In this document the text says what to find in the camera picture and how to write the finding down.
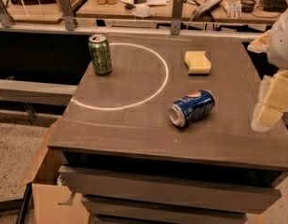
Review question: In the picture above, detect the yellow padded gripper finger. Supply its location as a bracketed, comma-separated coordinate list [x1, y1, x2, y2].
[247, 30, 270, 53]
[251, 69, 288, 132]

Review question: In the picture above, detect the yellow sponge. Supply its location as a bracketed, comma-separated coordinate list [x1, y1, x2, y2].
[185, 51, 212, 75]

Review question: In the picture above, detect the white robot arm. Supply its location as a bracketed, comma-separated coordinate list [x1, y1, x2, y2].
[248, 8, 288, 132]

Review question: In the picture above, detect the blue pepsi can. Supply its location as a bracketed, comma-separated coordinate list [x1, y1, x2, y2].
[168, 90, 215, 128]

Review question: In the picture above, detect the green soda can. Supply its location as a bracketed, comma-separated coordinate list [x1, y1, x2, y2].
[89, 34, 112, 76]

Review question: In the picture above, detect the black mesh cup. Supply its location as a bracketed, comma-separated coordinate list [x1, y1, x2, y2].
[240, 0, 256, 13]

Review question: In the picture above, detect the small printed box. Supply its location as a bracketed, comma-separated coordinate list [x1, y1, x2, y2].
[224, 2, 241, 19]

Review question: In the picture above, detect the black keyboard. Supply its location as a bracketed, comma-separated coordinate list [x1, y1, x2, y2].
[261, 0, 288, 13]

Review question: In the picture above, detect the grey power strip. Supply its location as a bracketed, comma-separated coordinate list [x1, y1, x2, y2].
[192, 0, 223, 20]

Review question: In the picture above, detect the grey drawer cabinet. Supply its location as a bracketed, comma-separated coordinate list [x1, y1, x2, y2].
[48, 35, 288, 224]

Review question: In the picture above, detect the white face mask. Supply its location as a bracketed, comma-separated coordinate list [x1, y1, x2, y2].
[132, 4, 153, 19]

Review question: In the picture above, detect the cardboard box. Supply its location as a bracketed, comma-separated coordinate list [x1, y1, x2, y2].
[20, 121, 89, 224]

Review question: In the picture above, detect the metal bracket right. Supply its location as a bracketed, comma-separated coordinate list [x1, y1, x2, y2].
[171, 0, 184, 35]

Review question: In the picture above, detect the metal bracket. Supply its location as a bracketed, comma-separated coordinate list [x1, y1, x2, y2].
[171, 0, 184, 35]
[59, 0, 76, 31]
[0, 0, 15, 28]

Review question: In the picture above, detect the metal bracket middle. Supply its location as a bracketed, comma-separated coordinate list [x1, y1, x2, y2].
[59, 0, 76, 31]

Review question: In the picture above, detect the metal bracket left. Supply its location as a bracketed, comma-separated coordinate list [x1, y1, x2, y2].
[0, 0, 15, 28]

